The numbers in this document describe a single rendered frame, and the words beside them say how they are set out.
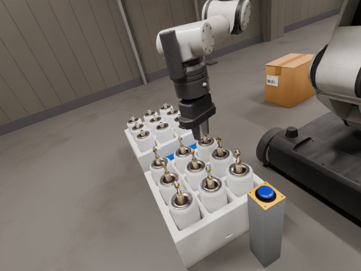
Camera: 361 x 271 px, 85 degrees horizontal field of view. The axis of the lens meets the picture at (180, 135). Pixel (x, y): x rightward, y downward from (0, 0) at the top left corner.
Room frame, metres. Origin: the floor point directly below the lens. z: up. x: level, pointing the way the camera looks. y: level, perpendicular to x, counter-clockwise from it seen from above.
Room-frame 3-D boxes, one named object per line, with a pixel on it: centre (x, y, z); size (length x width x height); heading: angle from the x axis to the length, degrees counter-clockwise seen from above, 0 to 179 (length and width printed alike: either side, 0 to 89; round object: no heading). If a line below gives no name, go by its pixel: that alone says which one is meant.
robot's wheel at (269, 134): (0.77, -0.45, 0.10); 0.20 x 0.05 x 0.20; 109
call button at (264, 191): (0.34, -0.18, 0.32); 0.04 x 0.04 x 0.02
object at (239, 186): (0.52, -0.17, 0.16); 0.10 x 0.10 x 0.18
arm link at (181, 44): (0.47, -0.06, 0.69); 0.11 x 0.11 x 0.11; 51
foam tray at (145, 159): (1.11, 0.12, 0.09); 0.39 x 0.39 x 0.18; 18
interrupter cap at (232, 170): (0.52, -0.17, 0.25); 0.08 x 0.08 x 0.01
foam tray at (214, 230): (0.60, -0.03, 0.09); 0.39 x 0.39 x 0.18; 17
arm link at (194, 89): (0.49, -0.06, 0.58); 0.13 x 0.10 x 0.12; 126
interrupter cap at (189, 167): (0.60, -0.03, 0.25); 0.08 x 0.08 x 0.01
